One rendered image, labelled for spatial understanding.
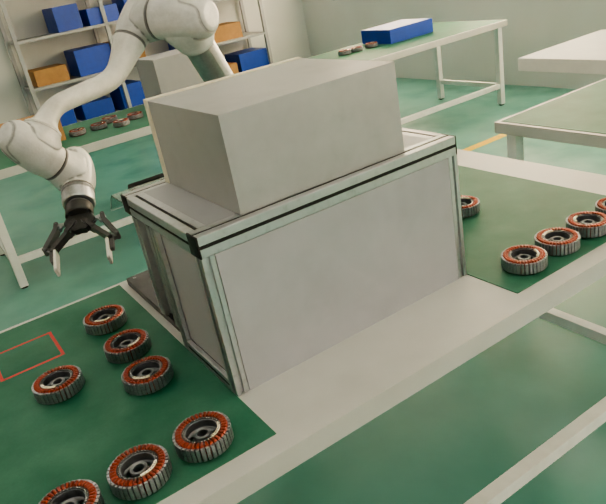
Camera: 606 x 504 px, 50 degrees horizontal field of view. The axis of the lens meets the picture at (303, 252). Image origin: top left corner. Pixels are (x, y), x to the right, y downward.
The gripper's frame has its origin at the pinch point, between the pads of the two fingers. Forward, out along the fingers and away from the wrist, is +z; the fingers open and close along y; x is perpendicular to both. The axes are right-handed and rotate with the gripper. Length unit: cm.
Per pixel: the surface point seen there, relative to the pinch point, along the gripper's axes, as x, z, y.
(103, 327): -11.5, 13.1, -0.6
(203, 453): 18, 65, -24
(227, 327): 20, 42, -33
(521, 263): 1, 34, -105
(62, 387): 1.8, 34.9, 6.2
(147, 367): 0.0, 34.5, -12.6
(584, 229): -4, 25, -129
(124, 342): -6.1, 22.5, -6.7
